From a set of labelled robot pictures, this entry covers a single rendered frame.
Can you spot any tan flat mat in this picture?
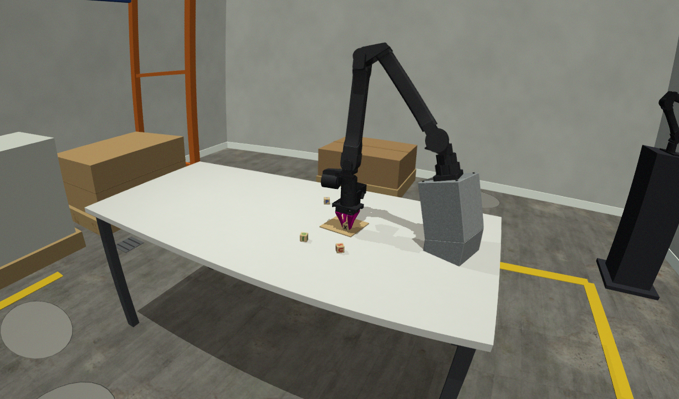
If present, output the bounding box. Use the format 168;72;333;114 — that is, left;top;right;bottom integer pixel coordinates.
319;216;369;237

